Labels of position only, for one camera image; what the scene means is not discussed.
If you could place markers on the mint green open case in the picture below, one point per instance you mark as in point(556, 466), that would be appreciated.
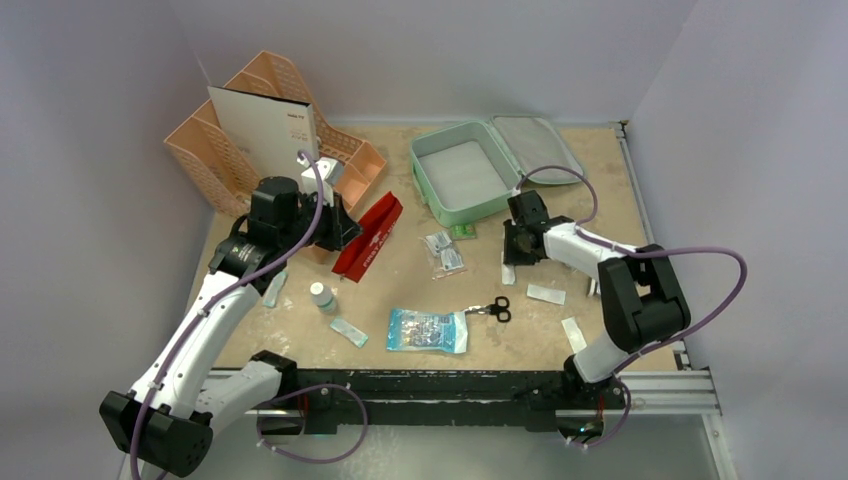
point(466, 172)

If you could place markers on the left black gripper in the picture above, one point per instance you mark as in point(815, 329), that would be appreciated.
point(341, 226)

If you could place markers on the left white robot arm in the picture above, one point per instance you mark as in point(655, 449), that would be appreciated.
point(167, 420)

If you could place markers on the clear bag of pads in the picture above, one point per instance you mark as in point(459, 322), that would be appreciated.
point(444, 256)

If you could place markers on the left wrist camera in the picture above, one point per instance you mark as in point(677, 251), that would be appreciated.
point(329, 173)

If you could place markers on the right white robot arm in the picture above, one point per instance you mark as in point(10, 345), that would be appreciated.
point(641, 299)

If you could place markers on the bandage strip left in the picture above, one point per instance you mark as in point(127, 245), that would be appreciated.
point(270, 297)

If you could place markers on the black handled scissors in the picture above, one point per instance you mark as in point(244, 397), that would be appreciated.
point(499, 309)

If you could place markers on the blue gauze packet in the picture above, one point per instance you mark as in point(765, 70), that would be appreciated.
point(411, 330)

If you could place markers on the white bandage strip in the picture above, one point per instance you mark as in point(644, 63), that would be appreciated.
point(545, 294)
point(574, 334)
point(508, 275)

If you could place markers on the peach plastic file organizer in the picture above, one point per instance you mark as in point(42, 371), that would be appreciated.
point(223, 174)

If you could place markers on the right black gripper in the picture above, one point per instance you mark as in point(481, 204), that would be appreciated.
point(519, 242)

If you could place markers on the red first aid pouch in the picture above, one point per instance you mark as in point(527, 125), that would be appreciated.
point(378, 223)

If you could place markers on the white booklet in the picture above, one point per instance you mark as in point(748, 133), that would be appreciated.
point(269, 131)

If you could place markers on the small white bottle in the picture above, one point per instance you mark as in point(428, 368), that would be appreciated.
point(323, 298)

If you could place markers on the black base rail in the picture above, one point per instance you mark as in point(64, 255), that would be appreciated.
point(537, 401)

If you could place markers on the green pill pack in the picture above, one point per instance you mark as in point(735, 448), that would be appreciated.
point(463, 232)

